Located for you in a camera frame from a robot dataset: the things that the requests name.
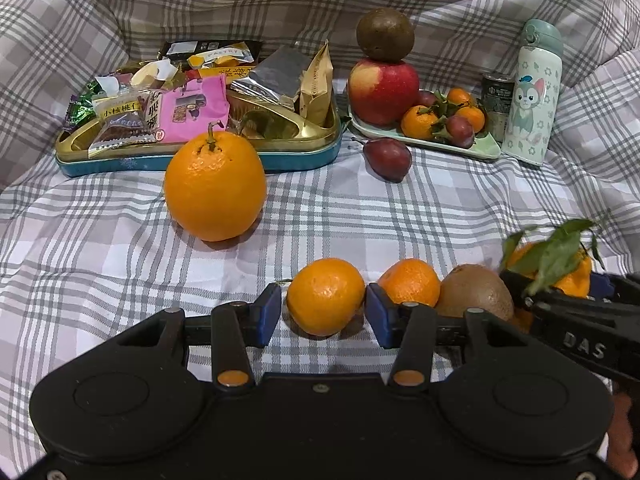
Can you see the pale green plate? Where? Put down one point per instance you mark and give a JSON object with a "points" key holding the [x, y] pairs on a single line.
{"points": [[450, 147]]}

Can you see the small mandarin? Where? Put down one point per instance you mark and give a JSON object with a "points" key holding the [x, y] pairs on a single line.
{"points": [[325, 296], [410, 281]]}

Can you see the brown round fruit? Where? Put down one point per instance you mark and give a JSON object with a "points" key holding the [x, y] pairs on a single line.
{"points": [[385, 34]]}

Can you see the grey plaid blanket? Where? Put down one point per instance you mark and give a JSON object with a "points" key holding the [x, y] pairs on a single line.
{"points": [[100, 240]]}

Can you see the tiny mandarin with leaves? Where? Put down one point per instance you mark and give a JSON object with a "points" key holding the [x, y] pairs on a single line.
{"points": [[459, 96], [472, 117], [419, 122]]}

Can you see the person's right hand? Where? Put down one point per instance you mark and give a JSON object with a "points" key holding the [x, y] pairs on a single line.
{"points": [[624, 435]]}

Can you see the dark drink can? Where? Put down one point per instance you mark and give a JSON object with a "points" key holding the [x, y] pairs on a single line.
{"points": [[496, 105]]}

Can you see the silver foil snack packet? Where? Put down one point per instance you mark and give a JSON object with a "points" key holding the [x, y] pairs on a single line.
{"points": [[277, 77]]}

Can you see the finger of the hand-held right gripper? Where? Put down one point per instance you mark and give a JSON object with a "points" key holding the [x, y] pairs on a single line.
{"points": [[512, 282], [602, 287]]}

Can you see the mint green cartoon bottle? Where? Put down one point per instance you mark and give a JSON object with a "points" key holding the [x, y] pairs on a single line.
{"points": [[532, 95]]}

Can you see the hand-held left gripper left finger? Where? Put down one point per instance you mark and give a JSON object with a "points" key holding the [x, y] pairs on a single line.
{"points": [[265, 312]]}

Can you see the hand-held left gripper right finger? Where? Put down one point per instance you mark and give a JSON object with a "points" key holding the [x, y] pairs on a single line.
{"points": [[379, 315]]}

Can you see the pink snack packet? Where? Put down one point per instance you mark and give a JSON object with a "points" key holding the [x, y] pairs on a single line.
{"points": [[195, 107]]}

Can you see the blue and gold snack tin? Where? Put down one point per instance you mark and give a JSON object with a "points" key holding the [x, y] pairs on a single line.
{"points": [[290, 160]]}

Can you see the tan paper snack packet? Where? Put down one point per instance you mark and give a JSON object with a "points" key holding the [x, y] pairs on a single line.
{"points": [[316, 87]]}

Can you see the large smooth orange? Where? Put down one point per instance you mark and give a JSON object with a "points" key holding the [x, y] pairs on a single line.
{"points": [[215, 190]]}

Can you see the small purple plum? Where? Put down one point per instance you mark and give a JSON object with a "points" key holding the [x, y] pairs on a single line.
{"points": [[426, 97], [460, 130]]}

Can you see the green candy wrapper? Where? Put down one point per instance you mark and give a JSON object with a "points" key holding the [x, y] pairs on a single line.
{"points": [[80, 110]]}

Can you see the white crumpled wrapper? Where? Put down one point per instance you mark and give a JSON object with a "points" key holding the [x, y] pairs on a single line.
{"points": [[150, 70]]}

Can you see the black snack packet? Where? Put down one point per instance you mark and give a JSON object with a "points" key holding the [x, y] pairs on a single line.
{"points": [[215, 50]]}

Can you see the bumpy orange with leaves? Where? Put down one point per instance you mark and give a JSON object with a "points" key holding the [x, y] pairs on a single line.
{"points": [[575, 277]]}

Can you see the brown kiwi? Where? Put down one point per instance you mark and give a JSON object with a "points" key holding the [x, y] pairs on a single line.
{"points": [[475, 292]]}

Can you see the red apple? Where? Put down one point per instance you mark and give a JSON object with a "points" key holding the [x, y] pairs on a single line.
{"points": [[382, 90]]}

